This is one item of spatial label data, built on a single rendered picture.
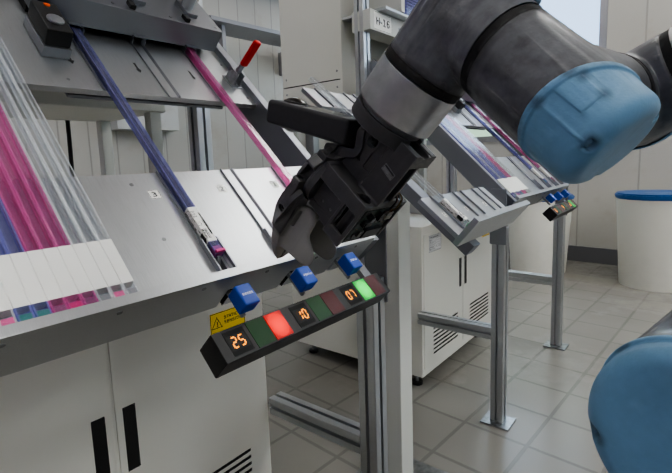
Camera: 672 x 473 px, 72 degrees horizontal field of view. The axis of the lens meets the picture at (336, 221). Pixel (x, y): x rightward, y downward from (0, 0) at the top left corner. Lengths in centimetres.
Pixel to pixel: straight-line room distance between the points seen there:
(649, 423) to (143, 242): 51
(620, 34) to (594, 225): 140
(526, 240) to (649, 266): 74
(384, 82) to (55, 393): 69
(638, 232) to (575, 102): 306
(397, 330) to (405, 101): 83
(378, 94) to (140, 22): 65
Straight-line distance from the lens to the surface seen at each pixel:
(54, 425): 89
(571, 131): 32
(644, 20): 410
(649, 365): 28
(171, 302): 55
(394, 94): 39
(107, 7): 94
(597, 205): 407
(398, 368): 119
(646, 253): 338
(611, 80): 33
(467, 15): 36
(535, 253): 355
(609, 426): 31
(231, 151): 446
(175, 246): 61
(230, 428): 111
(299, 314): 64
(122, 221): 61
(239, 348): 56
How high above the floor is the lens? 86
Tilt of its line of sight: 7 degrees down
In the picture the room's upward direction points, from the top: 2 degrees counter-clockwise
